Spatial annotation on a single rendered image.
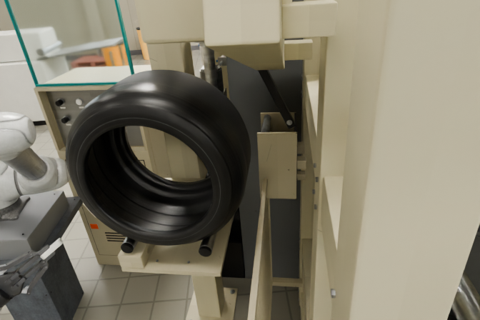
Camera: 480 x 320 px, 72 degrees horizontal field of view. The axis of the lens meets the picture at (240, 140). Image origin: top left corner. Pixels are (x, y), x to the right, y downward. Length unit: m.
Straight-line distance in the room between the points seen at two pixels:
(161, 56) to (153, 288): 1.54
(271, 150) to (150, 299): 1.37
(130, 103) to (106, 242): 1.59
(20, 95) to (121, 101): 4.35
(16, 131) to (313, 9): 0.99
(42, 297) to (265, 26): 1.95
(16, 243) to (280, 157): 1.22
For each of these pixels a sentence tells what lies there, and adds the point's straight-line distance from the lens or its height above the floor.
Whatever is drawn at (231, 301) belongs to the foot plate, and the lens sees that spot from 2.16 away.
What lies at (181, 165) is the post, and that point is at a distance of 1.43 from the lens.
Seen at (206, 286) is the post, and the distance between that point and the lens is 1.92.
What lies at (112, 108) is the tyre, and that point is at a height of 1.43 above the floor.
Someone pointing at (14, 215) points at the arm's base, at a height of 0.78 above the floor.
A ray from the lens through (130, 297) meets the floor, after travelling 2.34.
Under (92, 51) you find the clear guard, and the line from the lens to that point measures 1.80.
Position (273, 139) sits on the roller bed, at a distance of 1.23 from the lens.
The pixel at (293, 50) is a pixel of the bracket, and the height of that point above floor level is 1.52.
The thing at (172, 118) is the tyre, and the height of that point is 1.39.
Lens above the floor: 1.74
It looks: 27 degrees down
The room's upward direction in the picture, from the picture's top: 4 degrees counter-clockwise
